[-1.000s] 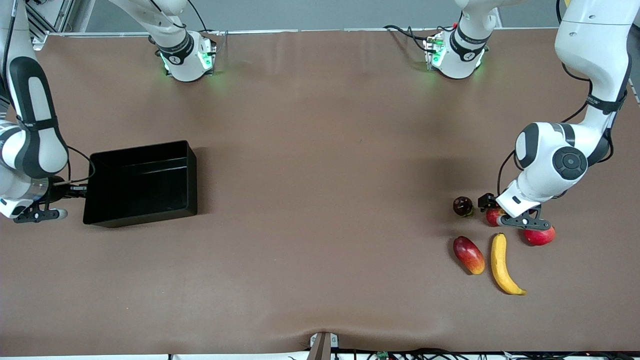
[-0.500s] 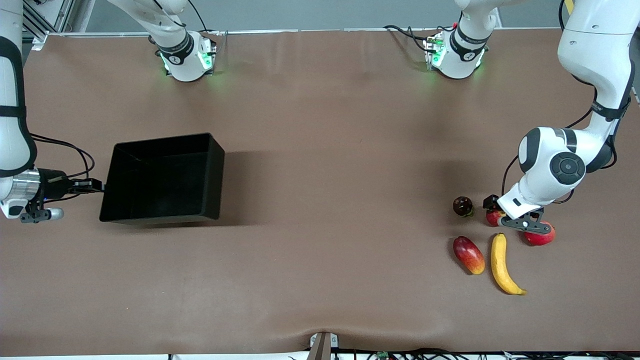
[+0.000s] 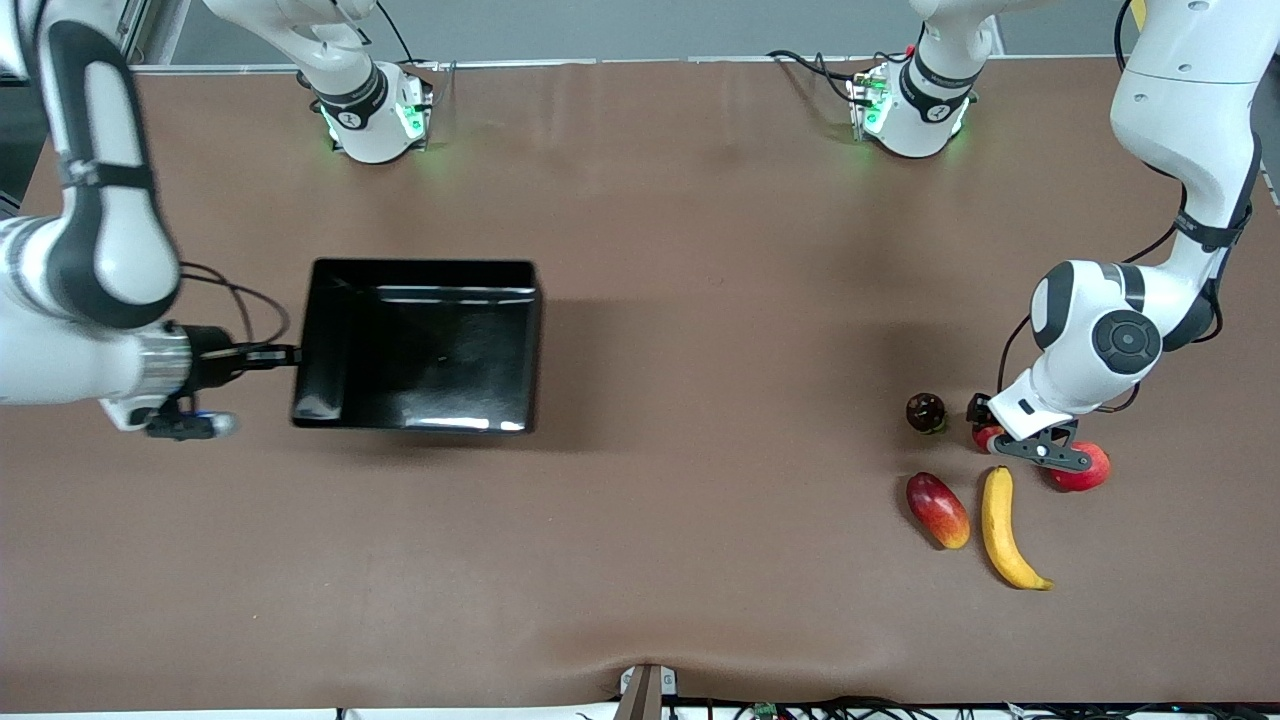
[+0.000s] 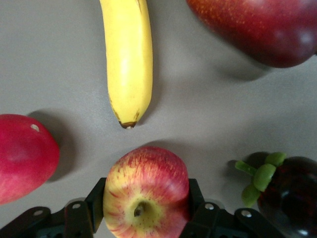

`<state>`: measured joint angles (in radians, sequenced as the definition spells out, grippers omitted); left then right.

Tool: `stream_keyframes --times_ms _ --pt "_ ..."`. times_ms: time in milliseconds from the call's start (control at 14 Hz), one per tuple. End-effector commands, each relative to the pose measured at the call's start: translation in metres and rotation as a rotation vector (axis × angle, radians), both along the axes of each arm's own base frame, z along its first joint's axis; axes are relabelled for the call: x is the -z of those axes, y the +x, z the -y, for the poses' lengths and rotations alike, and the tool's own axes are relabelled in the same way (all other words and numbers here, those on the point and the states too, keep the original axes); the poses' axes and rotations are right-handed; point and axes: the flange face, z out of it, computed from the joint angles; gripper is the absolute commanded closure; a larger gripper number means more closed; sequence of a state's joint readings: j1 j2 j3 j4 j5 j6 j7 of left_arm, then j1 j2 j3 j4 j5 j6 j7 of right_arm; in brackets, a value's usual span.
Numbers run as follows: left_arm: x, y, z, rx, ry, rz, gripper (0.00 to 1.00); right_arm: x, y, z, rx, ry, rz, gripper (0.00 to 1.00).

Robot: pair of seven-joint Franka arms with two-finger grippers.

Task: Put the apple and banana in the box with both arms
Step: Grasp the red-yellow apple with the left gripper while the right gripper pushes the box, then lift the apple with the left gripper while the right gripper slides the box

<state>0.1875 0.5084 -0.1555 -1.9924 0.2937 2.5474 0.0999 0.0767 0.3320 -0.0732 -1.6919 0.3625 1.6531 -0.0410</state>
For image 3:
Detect black cable at right arm base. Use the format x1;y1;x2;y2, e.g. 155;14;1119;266
375;0;433;69

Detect metal table clamp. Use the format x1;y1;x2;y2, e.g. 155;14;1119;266
618;664;679;720

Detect red yellow mango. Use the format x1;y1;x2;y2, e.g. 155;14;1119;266
905;471;972;551

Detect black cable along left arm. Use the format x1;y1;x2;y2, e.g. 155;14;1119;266
997;130;1263;413

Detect aluminium frame profile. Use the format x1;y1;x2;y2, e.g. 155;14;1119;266
115;0;191;69

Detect black cable at arm base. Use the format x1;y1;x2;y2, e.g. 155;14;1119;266
375;0;433;69
768;48;863;103

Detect large red apple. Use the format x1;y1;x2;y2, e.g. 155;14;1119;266
1040;441;1112;493

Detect black cable at left arm base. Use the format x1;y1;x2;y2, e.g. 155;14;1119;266
768;48;863;103

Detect leatherette table mat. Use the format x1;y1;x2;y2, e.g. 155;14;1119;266
0;55;1280;713

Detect black plastic box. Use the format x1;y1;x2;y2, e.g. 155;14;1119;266
290;258;543;435

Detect yellow banana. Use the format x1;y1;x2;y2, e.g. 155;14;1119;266
980;465;1055;592

